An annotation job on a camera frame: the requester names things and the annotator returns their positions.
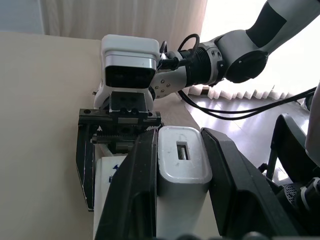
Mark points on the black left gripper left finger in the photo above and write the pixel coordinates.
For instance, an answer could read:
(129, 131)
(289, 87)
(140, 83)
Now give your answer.
(132, 190)

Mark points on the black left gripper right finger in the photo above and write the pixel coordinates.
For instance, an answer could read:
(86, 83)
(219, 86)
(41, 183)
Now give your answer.
(240, 185)

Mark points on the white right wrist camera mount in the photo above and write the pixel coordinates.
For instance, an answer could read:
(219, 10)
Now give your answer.
(130, 50)

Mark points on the beige curtain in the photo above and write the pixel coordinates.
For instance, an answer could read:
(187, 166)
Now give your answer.
(125, 17)

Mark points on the white charger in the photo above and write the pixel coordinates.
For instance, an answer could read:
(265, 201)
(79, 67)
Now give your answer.
(183, 170)

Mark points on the dark perforated robot housing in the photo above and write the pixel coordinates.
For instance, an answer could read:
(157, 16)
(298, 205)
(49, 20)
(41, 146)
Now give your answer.
(291, 193)

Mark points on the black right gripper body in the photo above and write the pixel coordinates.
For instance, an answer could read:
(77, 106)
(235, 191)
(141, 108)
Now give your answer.
(130, 120)

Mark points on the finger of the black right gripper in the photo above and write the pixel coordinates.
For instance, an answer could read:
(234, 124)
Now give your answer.
(86, 170)

